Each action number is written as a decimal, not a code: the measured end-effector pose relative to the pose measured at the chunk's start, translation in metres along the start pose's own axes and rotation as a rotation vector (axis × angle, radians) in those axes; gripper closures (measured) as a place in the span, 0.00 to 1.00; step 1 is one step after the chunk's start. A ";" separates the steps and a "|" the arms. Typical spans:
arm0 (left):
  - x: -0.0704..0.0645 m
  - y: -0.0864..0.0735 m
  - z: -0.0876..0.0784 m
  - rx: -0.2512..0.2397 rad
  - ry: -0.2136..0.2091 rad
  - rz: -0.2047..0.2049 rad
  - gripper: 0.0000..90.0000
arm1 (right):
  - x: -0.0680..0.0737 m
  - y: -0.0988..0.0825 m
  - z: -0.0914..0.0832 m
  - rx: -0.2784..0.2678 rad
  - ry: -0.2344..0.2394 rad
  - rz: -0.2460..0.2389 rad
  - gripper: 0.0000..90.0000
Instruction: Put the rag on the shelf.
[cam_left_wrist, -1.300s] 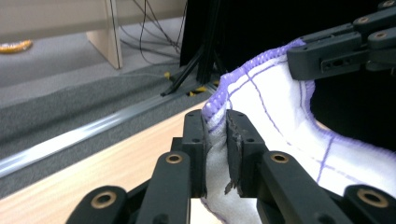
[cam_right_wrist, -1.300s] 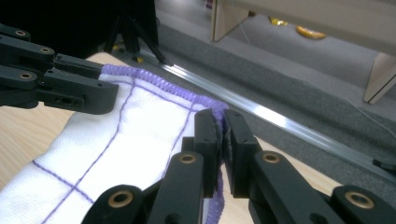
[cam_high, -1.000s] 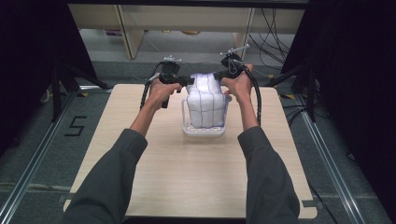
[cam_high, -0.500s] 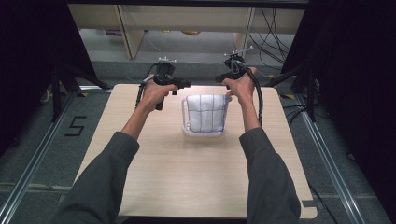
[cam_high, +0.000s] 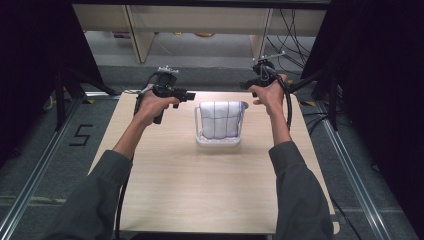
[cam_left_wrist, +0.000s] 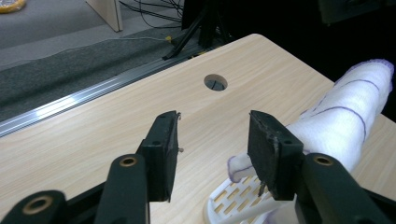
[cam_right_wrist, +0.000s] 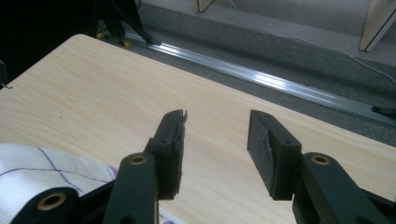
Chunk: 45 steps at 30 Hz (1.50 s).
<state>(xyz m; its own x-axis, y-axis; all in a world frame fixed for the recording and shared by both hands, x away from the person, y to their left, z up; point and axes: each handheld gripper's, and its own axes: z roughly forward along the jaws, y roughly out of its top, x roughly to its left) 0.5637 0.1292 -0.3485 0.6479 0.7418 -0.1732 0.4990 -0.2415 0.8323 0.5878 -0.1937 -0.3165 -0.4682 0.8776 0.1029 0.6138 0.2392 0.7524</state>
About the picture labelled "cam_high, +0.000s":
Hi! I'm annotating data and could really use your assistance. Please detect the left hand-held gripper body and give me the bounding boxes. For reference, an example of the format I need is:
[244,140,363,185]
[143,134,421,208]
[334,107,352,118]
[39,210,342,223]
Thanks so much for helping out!
[153,65,188,101]

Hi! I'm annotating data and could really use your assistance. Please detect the thin black floor cable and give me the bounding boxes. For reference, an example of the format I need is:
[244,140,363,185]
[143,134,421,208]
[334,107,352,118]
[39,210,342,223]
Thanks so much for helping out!
[330,196,364,240]

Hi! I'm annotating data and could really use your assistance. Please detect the aluminium floor rail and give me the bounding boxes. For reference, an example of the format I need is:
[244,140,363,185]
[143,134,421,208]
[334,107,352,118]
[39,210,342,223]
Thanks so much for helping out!
[0,96,85,240]
[314,99,392,240]

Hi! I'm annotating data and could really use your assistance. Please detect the bundle of black cables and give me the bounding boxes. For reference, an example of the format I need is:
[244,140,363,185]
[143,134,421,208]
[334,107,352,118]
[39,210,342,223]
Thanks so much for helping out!
[265,8,318,76]

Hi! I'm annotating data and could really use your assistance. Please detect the black curtain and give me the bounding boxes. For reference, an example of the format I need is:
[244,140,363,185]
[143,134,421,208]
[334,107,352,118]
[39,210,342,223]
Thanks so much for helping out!
[0,0,105,168]
[301,0,424,234]

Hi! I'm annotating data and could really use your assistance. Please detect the person's right hand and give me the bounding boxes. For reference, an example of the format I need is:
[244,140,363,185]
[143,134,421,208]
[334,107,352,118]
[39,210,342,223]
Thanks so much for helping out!
[248,74,288,116]

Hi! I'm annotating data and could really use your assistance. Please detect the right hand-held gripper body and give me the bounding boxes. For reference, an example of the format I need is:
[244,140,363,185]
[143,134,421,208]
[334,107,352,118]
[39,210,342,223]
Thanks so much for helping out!
[252,51,286,87]

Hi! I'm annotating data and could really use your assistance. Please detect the white wire rack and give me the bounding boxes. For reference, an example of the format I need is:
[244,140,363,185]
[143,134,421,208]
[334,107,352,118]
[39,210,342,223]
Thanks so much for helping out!
[194,101,247,148]

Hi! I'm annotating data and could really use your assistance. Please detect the beige wooden desk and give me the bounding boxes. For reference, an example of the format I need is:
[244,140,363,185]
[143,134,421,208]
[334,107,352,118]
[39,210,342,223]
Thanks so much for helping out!
[73,3,328,66]

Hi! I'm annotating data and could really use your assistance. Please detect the black metal stand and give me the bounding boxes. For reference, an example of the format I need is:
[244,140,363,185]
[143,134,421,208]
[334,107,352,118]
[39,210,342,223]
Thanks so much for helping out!
[283,66,342,132]
[54,66,118,132]

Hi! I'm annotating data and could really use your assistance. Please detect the white cloth with blue lines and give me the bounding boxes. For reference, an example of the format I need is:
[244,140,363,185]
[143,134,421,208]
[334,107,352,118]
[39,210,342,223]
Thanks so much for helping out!
[199,100,245,140]

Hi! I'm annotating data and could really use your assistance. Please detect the person's left hand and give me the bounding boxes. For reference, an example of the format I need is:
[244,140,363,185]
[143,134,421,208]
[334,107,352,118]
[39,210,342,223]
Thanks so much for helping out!
[134,89,181,128]

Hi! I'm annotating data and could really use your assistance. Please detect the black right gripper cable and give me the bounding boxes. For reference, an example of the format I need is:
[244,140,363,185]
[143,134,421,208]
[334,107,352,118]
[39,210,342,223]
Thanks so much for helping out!
[263,65,294,132]

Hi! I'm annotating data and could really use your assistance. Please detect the black floor cables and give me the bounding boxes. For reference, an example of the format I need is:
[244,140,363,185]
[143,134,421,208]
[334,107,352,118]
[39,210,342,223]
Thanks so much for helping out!
[302,111,332,135]

